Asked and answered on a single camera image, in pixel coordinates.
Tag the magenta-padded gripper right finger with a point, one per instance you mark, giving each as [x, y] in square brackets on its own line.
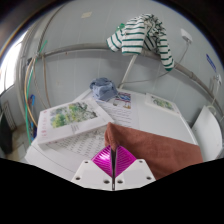
[138, 173]

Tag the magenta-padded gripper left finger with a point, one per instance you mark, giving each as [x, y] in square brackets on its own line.
[88, 173]

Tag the brown towel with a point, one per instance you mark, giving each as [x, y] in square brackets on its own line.
[160, 150]

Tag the white calendar with landscape picture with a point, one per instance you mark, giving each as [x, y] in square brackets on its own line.
[73, 121]

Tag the small landscape picture card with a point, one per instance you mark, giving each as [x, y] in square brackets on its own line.
[162, 103]

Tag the colourful printed leaflet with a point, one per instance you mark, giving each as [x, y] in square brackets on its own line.
[124, 100]

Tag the white washing machine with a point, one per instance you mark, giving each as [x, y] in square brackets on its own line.
[206, 133]

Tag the crumpled blue cloth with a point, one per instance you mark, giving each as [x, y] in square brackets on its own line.
[104, 89]

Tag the black object on floor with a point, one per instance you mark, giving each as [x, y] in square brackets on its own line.
[5, 133]

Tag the white radiator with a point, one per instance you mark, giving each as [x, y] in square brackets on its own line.
[9, 115]

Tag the white vertical pipe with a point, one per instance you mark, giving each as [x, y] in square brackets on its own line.
[128, 71]

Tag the window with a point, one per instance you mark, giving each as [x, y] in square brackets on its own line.
[10, 65]

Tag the green striped white garment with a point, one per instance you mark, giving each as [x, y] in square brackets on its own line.
[133, 36]

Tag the green clothes hanger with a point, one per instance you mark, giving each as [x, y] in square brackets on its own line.
[120, 27]

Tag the wall water tap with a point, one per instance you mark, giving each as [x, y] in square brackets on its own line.
[217, 81]

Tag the grey horizontal wall pipe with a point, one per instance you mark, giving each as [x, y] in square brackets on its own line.
[76, 47]

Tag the blue wall sign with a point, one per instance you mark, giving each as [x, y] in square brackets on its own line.
[211, 62]

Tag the white wall socket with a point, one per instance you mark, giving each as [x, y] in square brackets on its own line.
[186, 35]

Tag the small pale wall label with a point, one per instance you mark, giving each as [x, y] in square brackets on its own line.
[86, 14]

